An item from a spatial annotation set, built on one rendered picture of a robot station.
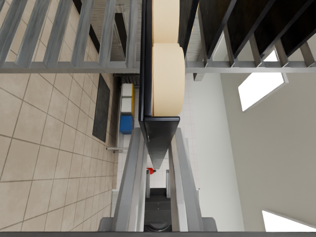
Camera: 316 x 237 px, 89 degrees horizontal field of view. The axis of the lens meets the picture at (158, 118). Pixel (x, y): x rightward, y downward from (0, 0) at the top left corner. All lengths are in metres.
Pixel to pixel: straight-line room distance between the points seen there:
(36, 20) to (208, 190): 4.17
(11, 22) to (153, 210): 0.83
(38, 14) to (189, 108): 4.11
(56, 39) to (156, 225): 0.69
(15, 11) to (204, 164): 4.11
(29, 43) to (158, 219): 0.72
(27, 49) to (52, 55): 0.10
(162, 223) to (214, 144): 4.10
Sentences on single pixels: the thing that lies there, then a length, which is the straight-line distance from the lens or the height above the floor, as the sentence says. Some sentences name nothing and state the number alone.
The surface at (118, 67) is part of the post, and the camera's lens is 0.60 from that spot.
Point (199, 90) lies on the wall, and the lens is 4.92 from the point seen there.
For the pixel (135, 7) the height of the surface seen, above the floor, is 0.97.
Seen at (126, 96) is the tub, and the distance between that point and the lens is 4.02.
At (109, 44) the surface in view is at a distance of 0.67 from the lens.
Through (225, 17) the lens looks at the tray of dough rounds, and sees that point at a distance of 0.52.
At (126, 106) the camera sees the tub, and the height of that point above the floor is 0.35.
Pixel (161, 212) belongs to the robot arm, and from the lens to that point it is 0.44.
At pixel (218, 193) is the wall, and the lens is 4.44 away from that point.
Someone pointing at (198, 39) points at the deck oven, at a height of 1.74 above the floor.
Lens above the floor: 1.05
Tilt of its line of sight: 1 degrees up
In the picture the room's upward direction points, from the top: 90 degrees clockwise
